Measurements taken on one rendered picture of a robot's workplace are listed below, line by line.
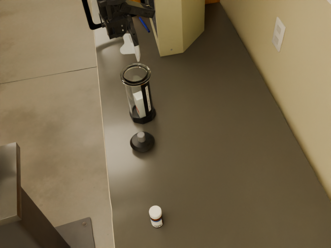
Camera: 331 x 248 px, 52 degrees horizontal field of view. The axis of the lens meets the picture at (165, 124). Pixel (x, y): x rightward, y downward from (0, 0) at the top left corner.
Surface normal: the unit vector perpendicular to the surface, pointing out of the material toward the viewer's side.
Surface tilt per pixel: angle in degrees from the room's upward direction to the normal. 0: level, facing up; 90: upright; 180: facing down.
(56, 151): 0
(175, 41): 90
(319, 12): 90
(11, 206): 0
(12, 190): 0
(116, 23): 90
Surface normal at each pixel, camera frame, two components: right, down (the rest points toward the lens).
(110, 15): 0.44, 0.68
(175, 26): 0.19, 0.75
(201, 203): -0.07, -0.63
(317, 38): -0.98, 0.19
